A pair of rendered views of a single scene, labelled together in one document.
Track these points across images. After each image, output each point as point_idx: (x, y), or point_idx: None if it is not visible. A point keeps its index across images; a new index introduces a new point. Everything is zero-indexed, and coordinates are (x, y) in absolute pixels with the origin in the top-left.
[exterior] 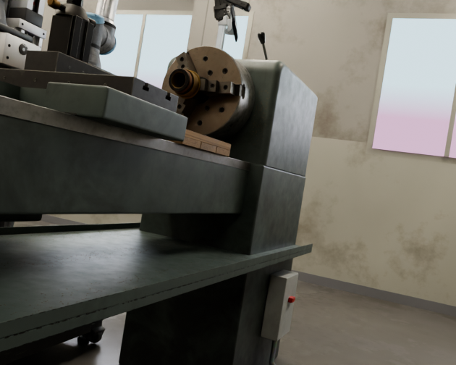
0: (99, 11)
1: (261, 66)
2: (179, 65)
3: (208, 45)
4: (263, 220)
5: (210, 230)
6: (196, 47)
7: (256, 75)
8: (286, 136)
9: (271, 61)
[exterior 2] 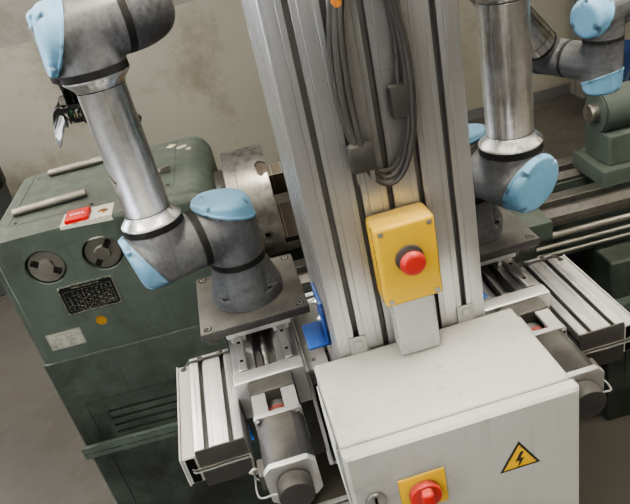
0: (166, 193)
1: (208, 148)
2: None
3: (260, 146)
4: None
5: None
6: (262, 153)
7: (213, 160)
8: None
9: (199, 139)
